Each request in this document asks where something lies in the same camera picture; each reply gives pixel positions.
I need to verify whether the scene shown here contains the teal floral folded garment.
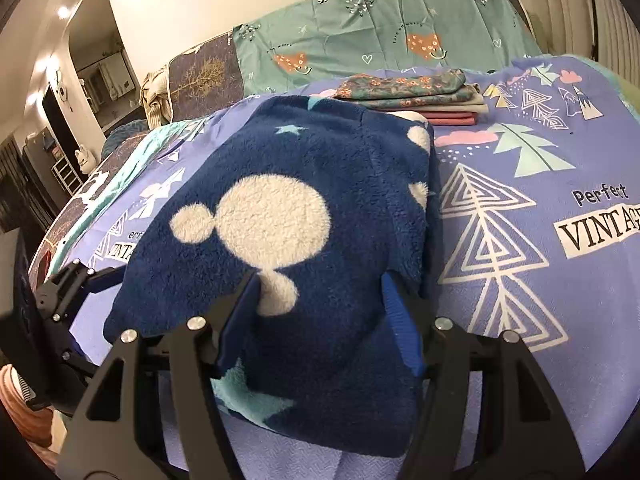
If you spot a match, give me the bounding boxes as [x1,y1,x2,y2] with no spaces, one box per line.
[332,71,468,103]

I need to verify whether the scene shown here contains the grey green folded garment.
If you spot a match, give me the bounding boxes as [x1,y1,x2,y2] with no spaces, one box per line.
[367,85,483,110]

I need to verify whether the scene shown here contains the white wire rack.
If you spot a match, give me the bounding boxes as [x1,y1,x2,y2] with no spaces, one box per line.
[52,157,84,197]

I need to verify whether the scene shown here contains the navy fleece garment white spots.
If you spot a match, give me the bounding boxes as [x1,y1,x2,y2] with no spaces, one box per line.
[102,95,443,458]

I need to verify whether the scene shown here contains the purple printed bedsheet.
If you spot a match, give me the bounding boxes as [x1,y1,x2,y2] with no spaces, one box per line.
[30,55,640,480]

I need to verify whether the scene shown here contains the pink folded garment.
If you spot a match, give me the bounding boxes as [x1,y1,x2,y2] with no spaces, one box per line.
[419,111,479,127]

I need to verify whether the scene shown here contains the black wall panel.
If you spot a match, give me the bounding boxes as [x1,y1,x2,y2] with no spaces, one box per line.
[41,82,77,161]

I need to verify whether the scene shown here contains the white pleated curtain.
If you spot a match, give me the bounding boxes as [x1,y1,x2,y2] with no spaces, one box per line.
[542,0,640,78]

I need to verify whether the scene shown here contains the dark cabinet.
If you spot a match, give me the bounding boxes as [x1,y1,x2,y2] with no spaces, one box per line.
[20,130,68,226]

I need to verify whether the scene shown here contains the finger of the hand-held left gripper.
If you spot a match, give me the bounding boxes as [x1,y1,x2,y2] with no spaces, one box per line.
[47,321,103,401]
[36,259,127,322]

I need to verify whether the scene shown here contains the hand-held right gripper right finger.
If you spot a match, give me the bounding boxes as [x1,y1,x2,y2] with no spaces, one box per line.
[381,271,586,480]

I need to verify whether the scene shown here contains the teal patterned pillow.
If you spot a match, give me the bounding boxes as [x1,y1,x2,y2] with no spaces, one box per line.
[232,0,543,98]

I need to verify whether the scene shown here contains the beige folded garment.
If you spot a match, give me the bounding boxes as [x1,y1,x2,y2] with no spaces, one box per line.
[400,94,489,117]

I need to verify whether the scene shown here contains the navy printed quilt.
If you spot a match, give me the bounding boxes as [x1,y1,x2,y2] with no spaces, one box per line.
[30,170,112,281]

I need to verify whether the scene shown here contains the beige striped cloth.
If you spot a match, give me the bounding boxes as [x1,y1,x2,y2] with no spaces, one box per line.
[140,67,173,128]

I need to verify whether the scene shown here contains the person's left hand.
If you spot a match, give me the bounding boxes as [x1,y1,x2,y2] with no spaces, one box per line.
[0,365,55,448]

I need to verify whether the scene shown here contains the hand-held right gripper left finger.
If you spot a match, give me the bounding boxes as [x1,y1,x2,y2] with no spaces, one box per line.
[56,270,261,480]

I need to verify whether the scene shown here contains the arched doorway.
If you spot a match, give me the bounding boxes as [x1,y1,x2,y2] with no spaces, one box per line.
[67,0,143,132]

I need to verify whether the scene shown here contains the grey tree print pillow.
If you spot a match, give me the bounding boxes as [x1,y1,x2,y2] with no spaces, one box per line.
[167,40,246,123]

